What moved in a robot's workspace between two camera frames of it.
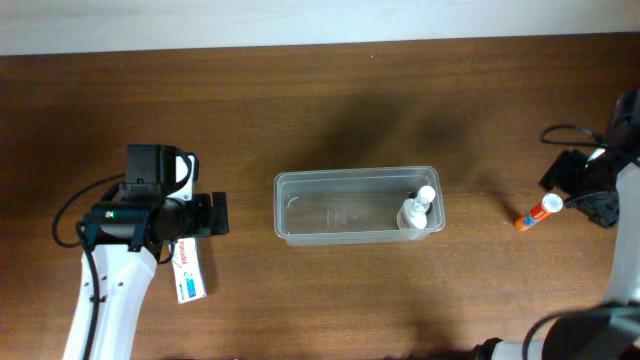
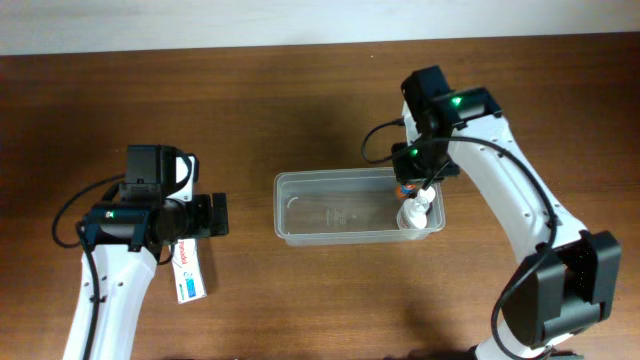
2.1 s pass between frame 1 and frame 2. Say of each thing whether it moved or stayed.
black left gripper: stayed
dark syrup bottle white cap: stayed
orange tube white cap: moved
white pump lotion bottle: stayed
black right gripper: moved
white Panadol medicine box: stayed
